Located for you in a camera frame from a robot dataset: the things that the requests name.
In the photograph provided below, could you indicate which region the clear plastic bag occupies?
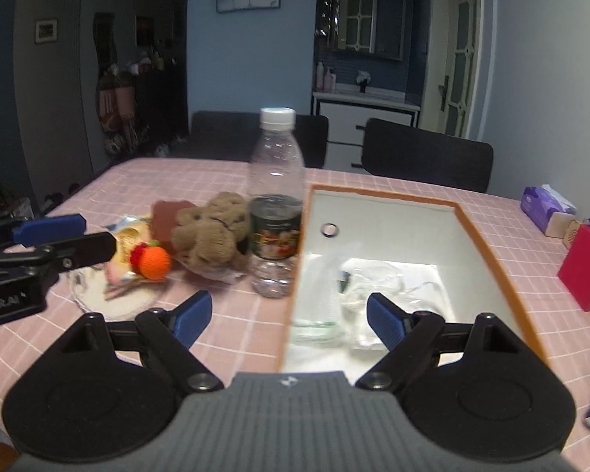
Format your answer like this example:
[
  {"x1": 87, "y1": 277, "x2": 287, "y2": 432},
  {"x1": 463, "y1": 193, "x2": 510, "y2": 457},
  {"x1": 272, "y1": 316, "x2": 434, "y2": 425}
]
[{"x1": 292, "y1": 241, "x2": 453, "y2": 350}]

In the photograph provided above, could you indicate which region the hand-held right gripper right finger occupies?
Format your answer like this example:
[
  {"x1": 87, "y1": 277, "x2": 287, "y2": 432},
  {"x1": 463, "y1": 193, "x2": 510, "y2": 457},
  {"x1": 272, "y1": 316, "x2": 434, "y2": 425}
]
[{"x1": 355, "y1": 293, "x2": 522, "y2": 393}]

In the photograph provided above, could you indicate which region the small wooden speaker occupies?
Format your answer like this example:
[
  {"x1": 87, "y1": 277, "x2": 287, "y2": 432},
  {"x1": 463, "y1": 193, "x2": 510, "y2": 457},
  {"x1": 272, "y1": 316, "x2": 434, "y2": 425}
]
[{"x1": 562, "y1": 216, "x2": 590, "y2": 251}]

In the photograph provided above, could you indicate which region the purple tissue pack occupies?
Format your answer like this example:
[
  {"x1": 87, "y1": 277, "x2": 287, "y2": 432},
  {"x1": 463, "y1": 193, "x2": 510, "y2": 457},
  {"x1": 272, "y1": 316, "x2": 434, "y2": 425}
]
[{"x1": 520, "y1": 184, "x2": 578, "y2": 237}]

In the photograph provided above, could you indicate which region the wavy wall mirror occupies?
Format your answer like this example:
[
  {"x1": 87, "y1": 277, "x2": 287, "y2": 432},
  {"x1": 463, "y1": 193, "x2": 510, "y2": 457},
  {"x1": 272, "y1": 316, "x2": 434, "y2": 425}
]
[{"x1": 93, "y1": 12, "x2": 118, "y2": 74}]

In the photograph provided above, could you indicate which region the white tray with orange rim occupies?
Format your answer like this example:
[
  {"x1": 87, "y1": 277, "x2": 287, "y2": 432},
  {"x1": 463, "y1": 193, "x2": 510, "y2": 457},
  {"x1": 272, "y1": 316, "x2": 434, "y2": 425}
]
[{"x1": 277, "y1": 184, "x2": 555, "y2": 374}]

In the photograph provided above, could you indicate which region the white glazed door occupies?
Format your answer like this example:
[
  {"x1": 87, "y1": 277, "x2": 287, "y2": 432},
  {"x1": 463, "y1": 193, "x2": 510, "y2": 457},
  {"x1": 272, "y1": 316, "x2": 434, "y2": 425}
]
[{"x1": 442, "y1": 0, "x2": 483, "y2": 138}]

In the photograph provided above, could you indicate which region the orange crochet toy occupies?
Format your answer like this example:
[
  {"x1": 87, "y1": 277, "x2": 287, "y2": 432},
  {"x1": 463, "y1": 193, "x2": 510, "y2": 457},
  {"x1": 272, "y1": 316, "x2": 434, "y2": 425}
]
[{"x1": 130, "y1": 240, "x2": 172, "y2": 282}]

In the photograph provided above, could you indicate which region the white round plate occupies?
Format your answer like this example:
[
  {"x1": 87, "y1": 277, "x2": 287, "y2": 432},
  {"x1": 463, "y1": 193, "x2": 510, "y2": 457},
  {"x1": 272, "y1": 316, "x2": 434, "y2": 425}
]
[{"x1": 68, "y1": 256, "x2": 170, "y2": 320}]

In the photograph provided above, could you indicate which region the clear plastic bottle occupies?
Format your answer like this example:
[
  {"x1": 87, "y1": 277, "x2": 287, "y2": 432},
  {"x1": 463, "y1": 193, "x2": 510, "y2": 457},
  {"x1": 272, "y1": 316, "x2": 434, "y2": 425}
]
[{"x1": 247, "y1": 107, "x2": 306, "y2": 299}]

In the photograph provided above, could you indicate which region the dark sideboard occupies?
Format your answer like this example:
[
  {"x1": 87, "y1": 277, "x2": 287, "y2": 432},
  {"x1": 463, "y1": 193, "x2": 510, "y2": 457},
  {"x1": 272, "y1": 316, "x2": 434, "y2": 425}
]
[{"x1": 128, "y1": 61, "x2": 188, "y2": 151}]

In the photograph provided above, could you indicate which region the black chair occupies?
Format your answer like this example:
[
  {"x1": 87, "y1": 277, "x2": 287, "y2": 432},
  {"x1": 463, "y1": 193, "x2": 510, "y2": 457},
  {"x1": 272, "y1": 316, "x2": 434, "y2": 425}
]
[
  {"x1": 361, "y1": 118, "x2": 494, "y2": 194},
  {"x1": 189, "y1": 111, "x2": 329, "y2": 169}
]

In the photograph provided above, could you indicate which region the brown plush bear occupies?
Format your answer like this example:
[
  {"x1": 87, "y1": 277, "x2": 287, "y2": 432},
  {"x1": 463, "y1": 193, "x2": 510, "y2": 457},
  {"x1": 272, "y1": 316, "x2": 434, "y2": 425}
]
[{"x1": 170, "y1": 192, "x2": 253, "y2": 273}]

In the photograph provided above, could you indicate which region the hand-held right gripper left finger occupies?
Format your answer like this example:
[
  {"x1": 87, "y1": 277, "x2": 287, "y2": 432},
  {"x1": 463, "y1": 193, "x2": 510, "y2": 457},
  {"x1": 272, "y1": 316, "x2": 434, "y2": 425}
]
[{"x1": 59, "y1": 290, "x2": 225, "y2": 394}]

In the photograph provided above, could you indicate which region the small framed picture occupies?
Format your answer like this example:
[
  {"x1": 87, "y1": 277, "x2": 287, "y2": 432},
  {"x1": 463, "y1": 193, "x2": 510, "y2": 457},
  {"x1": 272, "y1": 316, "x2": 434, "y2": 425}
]
[{"x1": 34, "y1": 18, "x2": 59, "y2": 44}]

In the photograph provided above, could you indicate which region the white vanity cabinet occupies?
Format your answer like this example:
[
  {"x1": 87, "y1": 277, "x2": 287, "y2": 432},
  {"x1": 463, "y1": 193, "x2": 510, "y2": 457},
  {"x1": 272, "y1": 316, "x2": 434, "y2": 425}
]
[{"x1": 312, "y1": 89, "x2": 421, "y2": 170}]

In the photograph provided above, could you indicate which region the red box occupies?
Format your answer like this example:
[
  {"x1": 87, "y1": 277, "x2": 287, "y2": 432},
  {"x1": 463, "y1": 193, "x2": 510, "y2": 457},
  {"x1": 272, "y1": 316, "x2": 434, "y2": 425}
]
[{"x1": 557, "y1": 225, "x2": 590, "y2": 312}]

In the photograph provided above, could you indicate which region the yellow snack packet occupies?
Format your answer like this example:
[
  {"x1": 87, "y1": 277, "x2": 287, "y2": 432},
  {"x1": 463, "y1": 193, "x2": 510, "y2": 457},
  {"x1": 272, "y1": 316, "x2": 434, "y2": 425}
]
[{"x1": 109, "y1": 215, "x2": 153, "y2": 269}]

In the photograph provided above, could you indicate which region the reddish brown cloth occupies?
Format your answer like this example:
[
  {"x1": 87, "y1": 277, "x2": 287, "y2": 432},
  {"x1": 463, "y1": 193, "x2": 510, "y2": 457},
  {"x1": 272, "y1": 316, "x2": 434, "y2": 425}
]
[{"x1": 150, "y1": 199, "x2": 197, "y2": 256}]

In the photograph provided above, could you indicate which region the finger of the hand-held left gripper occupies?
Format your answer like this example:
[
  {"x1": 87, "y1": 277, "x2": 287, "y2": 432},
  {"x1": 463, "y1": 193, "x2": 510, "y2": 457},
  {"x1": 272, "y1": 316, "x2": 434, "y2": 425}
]
[
  {"x1": 0, "y1": 232, "x2": 118, "y2": 280},
  {"x1": 0, "y1": 211, "x2": 87, "y2": 253}
]

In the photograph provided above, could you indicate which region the pink checked tablecloth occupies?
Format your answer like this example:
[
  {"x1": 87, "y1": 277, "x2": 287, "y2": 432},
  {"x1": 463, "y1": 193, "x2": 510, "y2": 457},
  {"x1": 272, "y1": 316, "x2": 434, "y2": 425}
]
[{"x1": 0, "y1": 157, "x2": 590, "y2": 472}]

